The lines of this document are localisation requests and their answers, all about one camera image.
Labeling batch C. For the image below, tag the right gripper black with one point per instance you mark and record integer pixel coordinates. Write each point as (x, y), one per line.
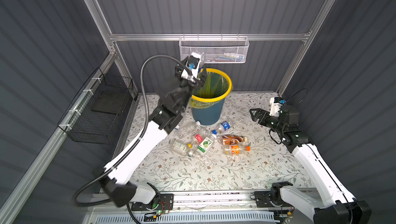
(265, 114)

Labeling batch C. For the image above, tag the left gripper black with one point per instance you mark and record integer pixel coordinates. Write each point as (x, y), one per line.
(196, 83)

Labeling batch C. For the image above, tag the brown tea bottle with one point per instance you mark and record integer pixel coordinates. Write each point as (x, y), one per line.
(231, 139)

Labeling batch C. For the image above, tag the orange label bottle orange cap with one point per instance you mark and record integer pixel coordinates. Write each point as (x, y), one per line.
(236, 149)

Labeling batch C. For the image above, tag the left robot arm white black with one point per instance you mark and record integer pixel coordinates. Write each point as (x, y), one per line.
(174, 95)

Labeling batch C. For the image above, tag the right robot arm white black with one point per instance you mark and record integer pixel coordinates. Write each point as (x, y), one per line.
(337, 205)

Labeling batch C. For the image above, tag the teal bin with yellow rim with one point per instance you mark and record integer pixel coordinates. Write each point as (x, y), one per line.
(208, 116)

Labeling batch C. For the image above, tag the items in white basket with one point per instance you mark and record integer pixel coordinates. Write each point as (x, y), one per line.
(227, 57)

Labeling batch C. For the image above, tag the clear ribbed bottle white cap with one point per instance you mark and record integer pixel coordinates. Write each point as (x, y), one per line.
(188, 129)

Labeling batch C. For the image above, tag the pink label bottle yellow cap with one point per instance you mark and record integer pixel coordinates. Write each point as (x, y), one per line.
(197, 138)

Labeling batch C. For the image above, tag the lime label bottle white cap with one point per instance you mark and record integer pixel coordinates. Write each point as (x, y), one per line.
(203, 148)

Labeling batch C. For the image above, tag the white ventilation grille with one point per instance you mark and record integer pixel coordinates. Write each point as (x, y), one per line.
(225, 217)

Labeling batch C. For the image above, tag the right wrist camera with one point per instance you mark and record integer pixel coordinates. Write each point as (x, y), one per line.
(276, 103)

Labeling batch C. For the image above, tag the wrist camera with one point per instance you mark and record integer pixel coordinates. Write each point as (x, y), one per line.
(276, 103)
(191, 62)

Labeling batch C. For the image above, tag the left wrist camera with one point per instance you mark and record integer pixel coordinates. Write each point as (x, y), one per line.
(191, 62)

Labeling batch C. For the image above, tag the white wire mesh basket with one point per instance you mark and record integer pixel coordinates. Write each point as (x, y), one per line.
(212, 45)

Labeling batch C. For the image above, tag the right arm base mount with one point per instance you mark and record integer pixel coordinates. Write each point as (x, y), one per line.
(263, 200)

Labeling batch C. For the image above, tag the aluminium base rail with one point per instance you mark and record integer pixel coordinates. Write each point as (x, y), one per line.
(224, 200)

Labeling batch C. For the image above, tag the black wire basket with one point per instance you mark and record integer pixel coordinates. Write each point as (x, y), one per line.
(99, 116)

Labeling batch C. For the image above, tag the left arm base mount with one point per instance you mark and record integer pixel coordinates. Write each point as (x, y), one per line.
(163, 202)

